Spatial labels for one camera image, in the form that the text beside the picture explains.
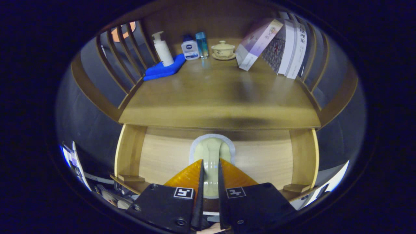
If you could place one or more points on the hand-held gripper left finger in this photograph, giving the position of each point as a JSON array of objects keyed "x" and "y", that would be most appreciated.
[{"x": 199, "y": 208}]

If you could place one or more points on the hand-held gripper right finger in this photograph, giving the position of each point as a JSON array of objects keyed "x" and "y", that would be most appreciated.
[{"x": 222, "y": 208}]

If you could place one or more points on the wooden drawer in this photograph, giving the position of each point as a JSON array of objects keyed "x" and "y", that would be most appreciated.
[{"x": 162, "y": 156}]

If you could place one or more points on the wooden countertop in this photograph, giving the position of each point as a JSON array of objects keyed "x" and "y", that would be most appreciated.
[{"x": 211, "y": 97}]

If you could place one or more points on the white device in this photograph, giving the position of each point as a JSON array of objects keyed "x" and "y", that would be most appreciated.
[{"x": 334, "y": 178}]

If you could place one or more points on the white panel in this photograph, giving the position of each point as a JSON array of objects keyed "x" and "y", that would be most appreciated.
[{"x": 76, "y": 162}]

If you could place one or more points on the blue folded cloth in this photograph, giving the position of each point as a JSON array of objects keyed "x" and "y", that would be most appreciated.
[{"x": 157, "y": 71}]

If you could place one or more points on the beige lidded teacup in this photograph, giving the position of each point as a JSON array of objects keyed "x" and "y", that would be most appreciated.
[{"x": 223, "y": 50}]

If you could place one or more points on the white bottle with blue cap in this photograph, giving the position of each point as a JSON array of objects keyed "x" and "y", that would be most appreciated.
[{"x": 190, "y": 50}]

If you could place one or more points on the white pump bottle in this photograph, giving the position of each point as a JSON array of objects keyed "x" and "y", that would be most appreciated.
[{"x": 163, "y": 53}]

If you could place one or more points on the slim teal bottle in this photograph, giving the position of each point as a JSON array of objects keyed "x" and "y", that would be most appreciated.
[{"x": 202, "y": 45}]

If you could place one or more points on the dark patterned book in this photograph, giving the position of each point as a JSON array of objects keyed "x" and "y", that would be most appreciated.
[{"x": 274, "y": 52}]

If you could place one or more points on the purple book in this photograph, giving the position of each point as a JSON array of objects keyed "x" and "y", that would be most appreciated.
[{"x": 256, "y": 44}]

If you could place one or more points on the white book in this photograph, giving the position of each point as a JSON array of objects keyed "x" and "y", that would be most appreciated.
[{"x": 298, "y": 52}]

